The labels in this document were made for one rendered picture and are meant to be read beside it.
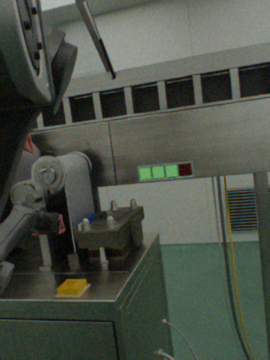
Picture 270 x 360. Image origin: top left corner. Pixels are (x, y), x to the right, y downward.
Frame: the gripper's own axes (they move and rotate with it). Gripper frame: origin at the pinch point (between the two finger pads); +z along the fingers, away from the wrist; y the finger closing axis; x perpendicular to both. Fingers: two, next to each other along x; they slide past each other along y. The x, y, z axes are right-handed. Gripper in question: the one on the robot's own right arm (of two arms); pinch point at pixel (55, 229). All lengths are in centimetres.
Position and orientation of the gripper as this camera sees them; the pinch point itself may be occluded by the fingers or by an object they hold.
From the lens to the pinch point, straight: 122.3
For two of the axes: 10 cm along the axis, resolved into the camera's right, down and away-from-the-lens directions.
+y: 9.6, -0.8, -2.7
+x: 0.3, -9.2, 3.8
